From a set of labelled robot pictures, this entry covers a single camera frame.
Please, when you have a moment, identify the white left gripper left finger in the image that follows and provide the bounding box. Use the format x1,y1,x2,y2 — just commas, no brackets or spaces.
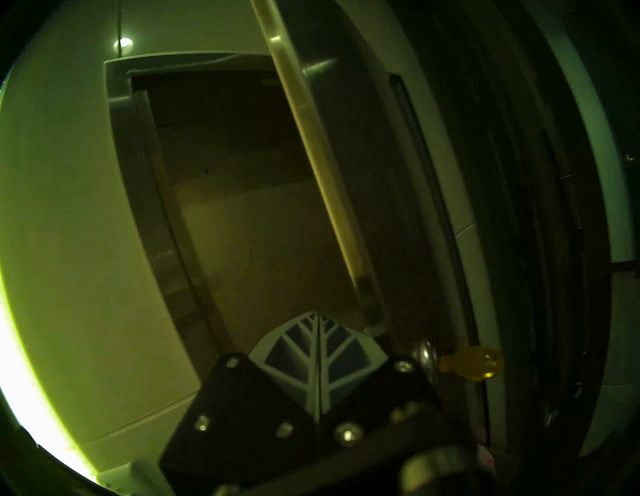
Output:
158,310,321,485

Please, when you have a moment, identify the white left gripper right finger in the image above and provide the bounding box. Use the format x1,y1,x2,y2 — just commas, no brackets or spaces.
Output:
319,311,478,453

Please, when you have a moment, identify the small gold key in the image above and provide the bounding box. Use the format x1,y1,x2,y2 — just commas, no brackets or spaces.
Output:
437,346,505,382

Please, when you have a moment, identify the stainless towel dispenser door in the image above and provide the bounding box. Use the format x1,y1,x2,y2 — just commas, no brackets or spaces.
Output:
249,0,493,451

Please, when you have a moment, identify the bright vertical light strip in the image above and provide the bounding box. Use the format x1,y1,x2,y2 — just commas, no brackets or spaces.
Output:
0,280,96,481

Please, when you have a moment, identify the white wall power outlet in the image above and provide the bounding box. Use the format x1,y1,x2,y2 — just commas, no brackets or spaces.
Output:
97,460,166,496

